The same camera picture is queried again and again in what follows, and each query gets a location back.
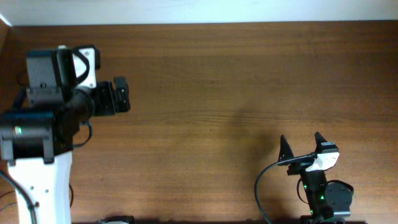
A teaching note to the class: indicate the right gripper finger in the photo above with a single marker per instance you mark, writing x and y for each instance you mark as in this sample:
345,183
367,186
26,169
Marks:
285,153
319,139

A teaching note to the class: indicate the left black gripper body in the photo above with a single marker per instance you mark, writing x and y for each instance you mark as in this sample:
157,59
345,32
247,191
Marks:
121,95

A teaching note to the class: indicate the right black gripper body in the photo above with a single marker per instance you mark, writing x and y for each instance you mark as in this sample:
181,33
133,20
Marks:
302,167

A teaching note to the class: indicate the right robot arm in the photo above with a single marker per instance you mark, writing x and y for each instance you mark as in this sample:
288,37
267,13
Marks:
329,201

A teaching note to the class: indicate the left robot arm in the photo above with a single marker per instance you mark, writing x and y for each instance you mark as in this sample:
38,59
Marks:
37,132

